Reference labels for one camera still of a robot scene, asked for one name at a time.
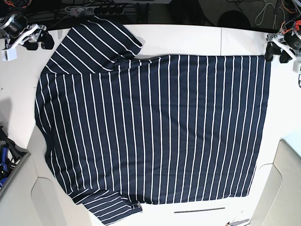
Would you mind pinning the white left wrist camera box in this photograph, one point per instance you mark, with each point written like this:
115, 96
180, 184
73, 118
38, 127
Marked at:
297, 66

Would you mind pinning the metal scissors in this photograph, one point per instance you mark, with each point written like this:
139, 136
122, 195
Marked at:
237, 223

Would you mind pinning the black round stool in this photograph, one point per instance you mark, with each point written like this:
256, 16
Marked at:
234, 19

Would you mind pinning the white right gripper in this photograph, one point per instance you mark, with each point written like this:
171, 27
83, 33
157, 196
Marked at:
33, 36

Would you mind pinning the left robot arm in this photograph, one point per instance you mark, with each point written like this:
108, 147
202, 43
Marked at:
291, 26

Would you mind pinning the grey chair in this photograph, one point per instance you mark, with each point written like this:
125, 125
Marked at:
30, 200
276, 190

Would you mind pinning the grey chair right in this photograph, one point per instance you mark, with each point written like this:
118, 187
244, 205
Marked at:
276, 190

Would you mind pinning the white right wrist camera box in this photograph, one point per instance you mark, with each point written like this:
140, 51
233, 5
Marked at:
9, 54

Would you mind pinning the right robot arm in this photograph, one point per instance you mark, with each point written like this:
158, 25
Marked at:
15, 31

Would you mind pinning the grey chair left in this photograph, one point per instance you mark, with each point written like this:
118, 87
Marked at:
30, 200

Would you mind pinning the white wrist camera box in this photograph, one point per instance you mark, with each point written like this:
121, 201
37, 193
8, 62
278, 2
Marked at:
9, 54
297, 66

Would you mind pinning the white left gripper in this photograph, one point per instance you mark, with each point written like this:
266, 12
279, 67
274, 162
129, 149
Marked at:
286, 45

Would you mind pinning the navy white-striped T-shirt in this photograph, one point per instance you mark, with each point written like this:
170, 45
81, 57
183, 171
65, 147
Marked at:
122, 131

